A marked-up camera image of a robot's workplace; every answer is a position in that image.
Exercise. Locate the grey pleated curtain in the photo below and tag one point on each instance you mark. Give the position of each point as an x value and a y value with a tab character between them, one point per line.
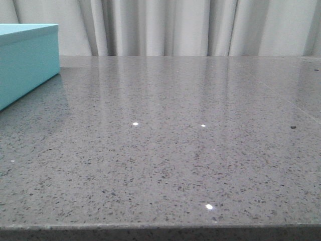
176	28

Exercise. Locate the light blue storage box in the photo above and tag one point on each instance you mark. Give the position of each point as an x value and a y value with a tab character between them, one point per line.
29	57

